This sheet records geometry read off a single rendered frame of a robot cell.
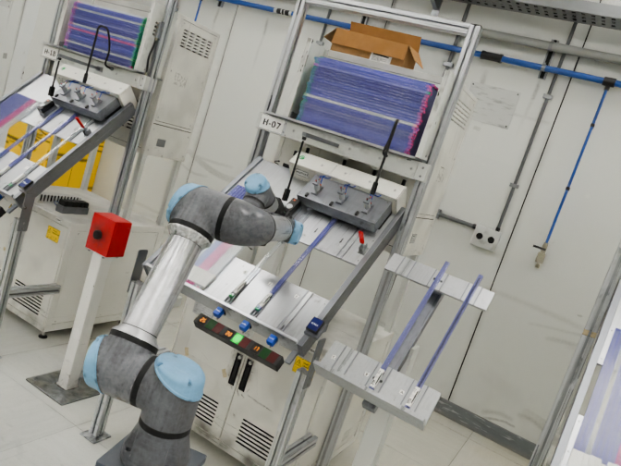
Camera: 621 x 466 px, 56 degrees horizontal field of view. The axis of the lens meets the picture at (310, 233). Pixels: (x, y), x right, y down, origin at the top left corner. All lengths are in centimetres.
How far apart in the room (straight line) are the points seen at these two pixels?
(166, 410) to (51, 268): 183
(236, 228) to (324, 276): 259
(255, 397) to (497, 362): 177
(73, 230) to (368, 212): 147
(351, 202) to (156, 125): 131
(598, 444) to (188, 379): 107
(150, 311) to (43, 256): 176
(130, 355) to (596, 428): 120
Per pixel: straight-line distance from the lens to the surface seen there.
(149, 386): 131
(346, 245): 210
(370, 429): 190
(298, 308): 193
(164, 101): 312
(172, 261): 139
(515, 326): 362
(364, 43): 271
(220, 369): 241
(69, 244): 298
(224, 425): 246
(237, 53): 453
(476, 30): 227
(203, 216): 141
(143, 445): 136
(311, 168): 231
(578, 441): 175
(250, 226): 141
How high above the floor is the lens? 132
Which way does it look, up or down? 8 degrees down
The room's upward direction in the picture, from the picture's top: 18 degrees clockwise
